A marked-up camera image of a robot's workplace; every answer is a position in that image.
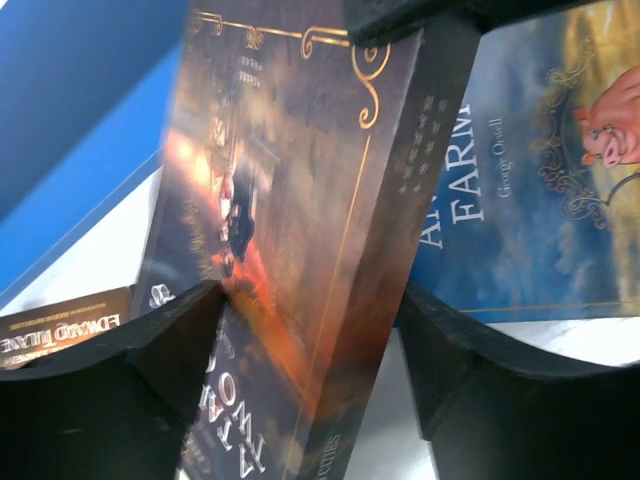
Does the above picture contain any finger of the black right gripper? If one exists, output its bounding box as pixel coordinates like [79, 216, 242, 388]
[347, 0, 588, 47]

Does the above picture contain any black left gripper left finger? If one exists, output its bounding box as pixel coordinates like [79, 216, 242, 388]
[1, 280, 225, 479]

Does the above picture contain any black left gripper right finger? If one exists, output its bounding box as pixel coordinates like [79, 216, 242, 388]
[399, 285, 639, 480]

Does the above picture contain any Tale of Two Cities book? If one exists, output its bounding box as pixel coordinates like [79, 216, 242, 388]
[133, 1, 481, 479]

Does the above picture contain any Edward Tulane orange book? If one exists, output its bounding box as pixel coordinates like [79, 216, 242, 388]
[1, 286, 132, 370]

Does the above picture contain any Animal Farm book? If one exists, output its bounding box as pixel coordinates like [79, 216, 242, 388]
[409, 1, 639, 323]

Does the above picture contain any blue yellow wooden bookshelf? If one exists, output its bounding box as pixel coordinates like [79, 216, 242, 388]
[1, 1, 188, 301]

